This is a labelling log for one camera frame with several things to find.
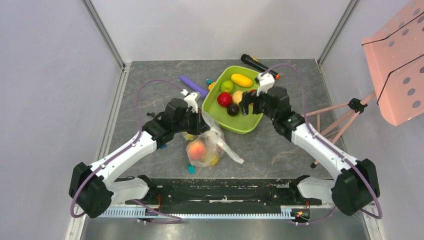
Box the green plastic tray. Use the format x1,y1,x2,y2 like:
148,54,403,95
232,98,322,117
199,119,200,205
201,65,263,135

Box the yellow fake mango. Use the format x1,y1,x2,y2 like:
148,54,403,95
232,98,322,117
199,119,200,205
230,73,254,88

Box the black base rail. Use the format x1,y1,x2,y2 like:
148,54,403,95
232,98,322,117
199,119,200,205
140,175,323,214

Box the orange peach in bag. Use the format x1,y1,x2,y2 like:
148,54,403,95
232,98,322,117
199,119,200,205
186,140,206,161

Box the dark purple fake plum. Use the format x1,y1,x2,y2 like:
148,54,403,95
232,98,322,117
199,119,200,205
226,103,240,117

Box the purple cable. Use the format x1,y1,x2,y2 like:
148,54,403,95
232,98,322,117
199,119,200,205
69,79,186,225
263,62,383,226

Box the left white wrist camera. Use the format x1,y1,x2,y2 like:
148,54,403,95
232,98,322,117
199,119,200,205
180,89,201,113

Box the clear plastic bag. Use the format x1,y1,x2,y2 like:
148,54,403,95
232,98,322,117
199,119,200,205
182,111,245,168

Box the green fake apple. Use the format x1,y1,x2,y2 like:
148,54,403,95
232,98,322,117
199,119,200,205
219,80,234,93

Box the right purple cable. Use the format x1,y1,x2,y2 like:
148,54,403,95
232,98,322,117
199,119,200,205
263,62,383,226

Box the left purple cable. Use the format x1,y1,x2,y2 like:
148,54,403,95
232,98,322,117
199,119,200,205
69,79,186,225

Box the orange yellow toy piece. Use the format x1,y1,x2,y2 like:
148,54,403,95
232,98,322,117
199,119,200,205
208,82,215,91

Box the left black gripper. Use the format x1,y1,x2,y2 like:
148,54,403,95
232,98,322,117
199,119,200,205
173,107,211,136

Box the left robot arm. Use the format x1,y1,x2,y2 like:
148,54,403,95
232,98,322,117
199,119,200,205
69,94,210,218

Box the purple plastic handle tool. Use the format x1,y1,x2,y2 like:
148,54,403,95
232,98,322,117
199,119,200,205
179,75,209,99

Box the yellow fruit in bag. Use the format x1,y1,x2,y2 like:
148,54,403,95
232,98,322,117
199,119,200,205
208,154,220,167

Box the yellow fake pear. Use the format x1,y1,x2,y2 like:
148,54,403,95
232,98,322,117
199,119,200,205
232,90,244,106

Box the black flashlight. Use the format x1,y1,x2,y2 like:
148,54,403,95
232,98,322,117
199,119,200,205
240,54,268,73

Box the red fake pomegranate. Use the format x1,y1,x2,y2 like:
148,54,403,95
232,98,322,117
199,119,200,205
216,92,233,108

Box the pink perforated music stand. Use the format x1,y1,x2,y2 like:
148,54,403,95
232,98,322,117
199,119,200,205
322,0,424,174

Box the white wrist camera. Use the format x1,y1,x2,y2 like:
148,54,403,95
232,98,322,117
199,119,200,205
180,89,201,113
255,72,275,96

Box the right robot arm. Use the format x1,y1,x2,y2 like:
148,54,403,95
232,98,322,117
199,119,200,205
239,87,383,219

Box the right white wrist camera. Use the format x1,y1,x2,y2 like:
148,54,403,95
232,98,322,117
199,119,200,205
255,72,275,96

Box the small teal block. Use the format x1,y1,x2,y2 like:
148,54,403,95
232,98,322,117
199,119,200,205
187,164,196,175

